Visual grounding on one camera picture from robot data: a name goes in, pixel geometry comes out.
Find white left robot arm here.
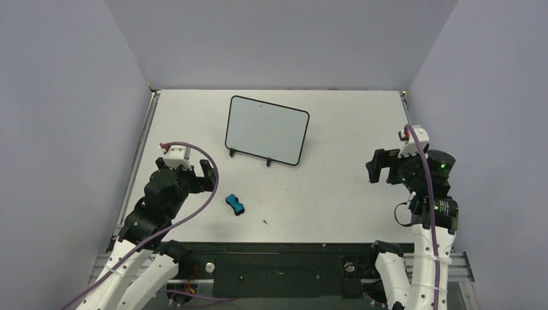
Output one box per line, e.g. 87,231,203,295
78,157,218,309

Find blue whiteboard eraser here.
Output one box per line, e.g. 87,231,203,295
225,194,245,216

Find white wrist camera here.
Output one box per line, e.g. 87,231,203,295
398,124,430,158
156,143,193,171

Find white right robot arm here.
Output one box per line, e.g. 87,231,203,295
364,149,459,309

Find black framed whiteboard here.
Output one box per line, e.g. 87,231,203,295
224,95,310,166

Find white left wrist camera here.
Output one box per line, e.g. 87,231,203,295
156,143,193,171

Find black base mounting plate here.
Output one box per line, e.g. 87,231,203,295
107,242,452,299

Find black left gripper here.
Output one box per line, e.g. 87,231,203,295
158,157,216,219

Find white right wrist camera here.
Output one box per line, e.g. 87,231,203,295
398,124,430,158

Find wire whiteboard stand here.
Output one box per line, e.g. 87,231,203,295
229,148,273,167

